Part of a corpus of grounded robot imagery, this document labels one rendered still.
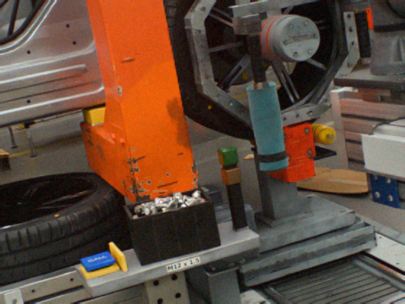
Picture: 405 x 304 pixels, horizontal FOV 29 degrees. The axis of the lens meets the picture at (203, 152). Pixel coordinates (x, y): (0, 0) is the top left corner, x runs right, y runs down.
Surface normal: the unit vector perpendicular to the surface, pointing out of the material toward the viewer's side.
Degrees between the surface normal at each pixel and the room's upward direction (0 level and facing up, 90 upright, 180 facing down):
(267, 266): 90
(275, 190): 90
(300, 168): 90
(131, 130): 90
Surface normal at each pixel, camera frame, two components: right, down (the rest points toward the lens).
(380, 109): -0.88, 0.25
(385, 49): -0.76, -0.03
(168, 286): 0.34, 0.15
